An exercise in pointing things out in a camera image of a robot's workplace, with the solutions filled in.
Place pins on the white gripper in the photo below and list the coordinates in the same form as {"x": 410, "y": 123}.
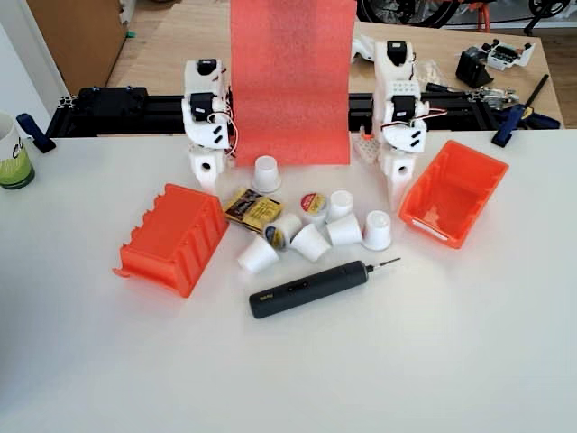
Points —
{"x": 206, "y": 168}
{"x": 398, "y": 172}

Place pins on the orange plastic bin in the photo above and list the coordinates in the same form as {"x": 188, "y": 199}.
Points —
{"x": 180, "y": 234}

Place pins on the red lid coffee pod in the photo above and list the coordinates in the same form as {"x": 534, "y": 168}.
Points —
{"x": 313, "y": 205}

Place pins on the blue lid coffee pod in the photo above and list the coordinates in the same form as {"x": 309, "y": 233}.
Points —
{"x": 284, "y": 227}

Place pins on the white coffee pod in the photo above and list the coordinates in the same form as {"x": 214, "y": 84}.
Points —
{"x": 310, "y": 242}
{"x": 343, "y": 231}
{"x": 266, "y": 173}
{"x": 378, "y": 230}
{"x": 257, "y": 257}
{"x": 340, "y": 203}

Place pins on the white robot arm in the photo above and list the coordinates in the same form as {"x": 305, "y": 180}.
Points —
{"x": 396, "y": 67}
{"x": 203, "y": 131}

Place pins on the yellow and black packet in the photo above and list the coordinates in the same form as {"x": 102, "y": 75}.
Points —
{"x": 252, "y": 209}

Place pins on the orange bin with white label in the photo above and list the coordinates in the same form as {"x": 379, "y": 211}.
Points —
{"x": 455, "y": 198}

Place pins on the red foam sheet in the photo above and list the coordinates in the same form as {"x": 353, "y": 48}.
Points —
{"x": 293, "y": 90}

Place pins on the blue clamp with black bar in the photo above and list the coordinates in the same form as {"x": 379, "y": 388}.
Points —
{"x": 507, "y": 126}

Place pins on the silver metal clamp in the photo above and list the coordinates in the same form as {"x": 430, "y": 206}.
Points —
{"x": 496, "y": 97}

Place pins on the dark grey electric screwdriver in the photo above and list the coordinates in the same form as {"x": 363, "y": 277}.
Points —
{"x": 297, "y": 291}

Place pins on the black printed part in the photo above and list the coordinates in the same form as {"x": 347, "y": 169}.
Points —
{"x": 471, "y": 70}

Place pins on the small green object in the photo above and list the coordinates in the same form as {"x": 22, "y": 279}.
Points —
{"x": 130, "y": 35}

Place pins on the white device with circuit board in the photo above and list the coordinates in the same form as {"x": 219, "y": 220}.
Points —
{"x": 505, "y": 56}

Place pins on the black bicycle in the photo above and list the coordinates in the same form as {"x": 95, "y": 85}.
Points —
{"x": 405, "y": 11}

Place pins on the white and green mug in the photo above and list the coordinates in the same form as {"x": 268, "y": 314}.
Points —
{"x": 13, "y": 149}

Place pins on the orange stand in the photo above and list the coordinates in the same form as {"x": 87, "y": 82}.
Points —
{"x": 484, "y": 13}

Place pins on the black aluminium rail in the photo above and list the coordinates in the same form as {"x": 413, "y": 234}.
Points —
{"x": 469, "y": 115}

